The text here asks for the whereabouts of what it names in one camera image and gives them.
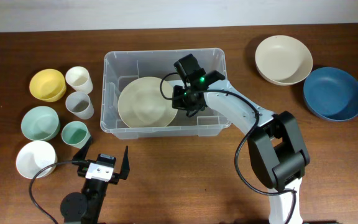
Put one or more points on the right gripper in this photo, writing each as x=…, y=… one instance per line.
x=177, y=102

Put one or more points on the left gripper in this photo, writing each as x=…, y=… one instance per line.
x=123, y=171

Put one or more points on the beige bowl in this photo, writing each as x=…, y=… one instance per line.
x=142, y=103
x=283, y=60

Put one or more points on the dark blue bowl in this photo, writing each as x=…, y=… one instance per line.
x=331, y=94

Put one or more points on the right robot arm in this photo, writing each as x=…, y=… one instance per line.
x=277, y=151

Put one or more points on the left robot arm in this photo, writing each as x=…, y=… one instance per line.
x=85, y=206

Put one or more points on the white label in bin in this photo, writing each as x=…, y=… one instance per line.
x=174, y=83

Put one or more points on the mint green cup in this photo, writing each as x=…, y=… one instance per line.
x=75, y=134

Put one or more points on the translucent grey cup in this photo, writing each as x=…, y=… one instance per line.
x=80, y=105

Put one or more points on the white bowl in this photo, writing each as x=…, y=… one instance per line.
x=33, y=157

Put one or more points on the mint green bowl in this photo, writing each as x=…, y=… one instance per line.
x=40, y=124

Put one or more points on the cream cup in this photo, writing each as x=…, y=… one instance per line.
x=79, y=79

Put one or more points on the yellow bowl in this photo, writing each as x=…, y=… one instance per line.
x=48, y=85

